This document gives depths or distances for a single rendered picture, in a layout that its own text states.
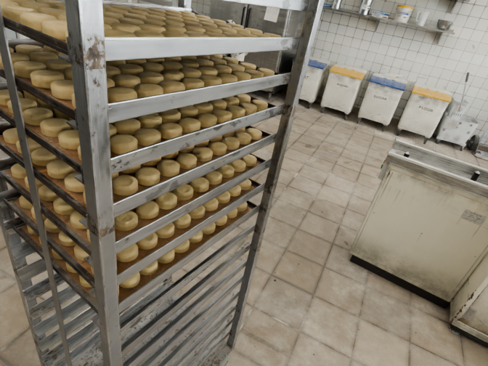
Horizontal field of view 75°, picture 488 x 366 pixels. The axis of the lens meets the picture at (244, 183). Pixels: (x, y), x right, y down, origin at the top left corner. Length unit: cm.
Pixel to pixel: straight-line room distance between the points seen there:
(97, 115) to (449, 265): 225
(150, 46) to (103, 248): 34
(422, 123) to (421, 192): 355
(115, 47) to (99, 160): 16
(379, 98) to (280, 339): 438
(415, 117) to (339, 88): 125
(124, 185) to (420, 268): 212
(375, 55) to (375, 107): 99
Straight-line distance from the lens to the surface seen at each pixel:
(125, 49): 52
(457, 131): 601
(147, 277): 87
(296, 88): 94
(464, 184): 220
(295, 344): 199
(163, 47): 56
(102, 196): 54
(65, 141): 63
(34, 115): 74
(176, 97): 60
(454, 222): 229
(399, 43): 618
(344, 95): 568
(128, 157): 58
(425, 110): 565
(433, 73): 623
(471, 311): 240
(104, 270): 64
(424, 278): 252
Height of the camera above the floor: 160
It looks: 31 degrees down
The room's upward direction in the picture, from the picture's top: 11 degrees clockwise
